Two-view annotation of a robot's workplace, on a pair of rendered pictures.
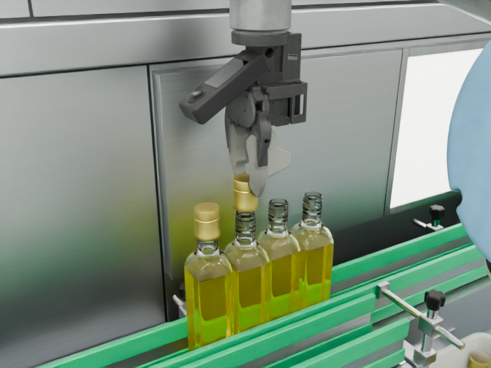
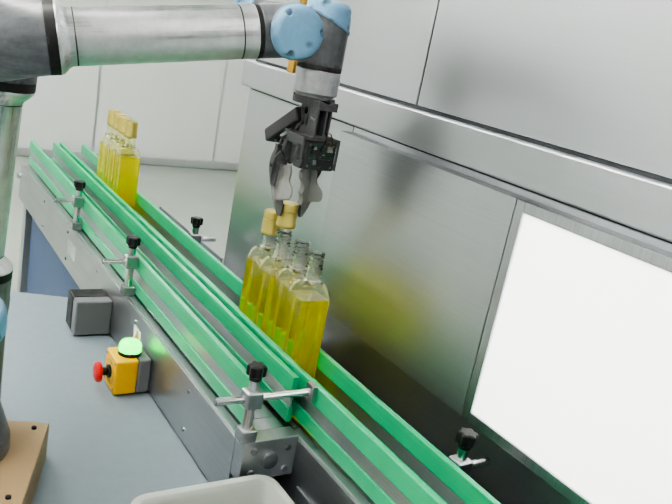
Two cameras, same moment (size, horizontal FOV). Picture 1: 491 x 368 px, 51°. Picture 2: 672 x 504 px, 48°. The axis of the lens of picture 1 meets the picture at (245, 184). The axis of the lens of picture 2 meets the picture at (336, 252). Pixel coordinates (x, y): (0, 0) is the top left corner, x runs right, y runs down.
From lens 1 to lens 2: 145 cm
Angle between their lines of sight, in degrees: 80
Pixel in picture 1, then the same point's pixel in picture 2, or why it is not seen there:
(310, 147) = (408, 255)
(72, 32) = not seen: hidden behind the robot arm
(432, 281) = (358, 457)
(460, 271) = (389, 490)
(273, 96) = (288, 137)
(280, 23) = (297, 86)
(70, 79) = not seen: hidden behind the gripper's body
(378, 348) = (233, 380)
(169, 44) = (354, 112)
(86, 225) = (303, 223)
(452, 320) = not seen: outside the picture
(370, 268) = (367, 410)
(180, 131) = (339, 179)
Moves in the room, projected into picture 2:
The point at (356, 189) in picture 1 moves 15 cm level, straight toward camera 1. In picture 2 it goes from (438, 344) to (345, 321)
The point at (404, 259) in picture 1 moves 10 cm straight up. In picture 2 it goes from (401, 446) to (416, 386)
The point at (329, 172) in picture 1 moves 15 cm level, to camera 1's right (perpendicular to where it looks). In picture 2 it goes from (418, 298) to (432, 334)
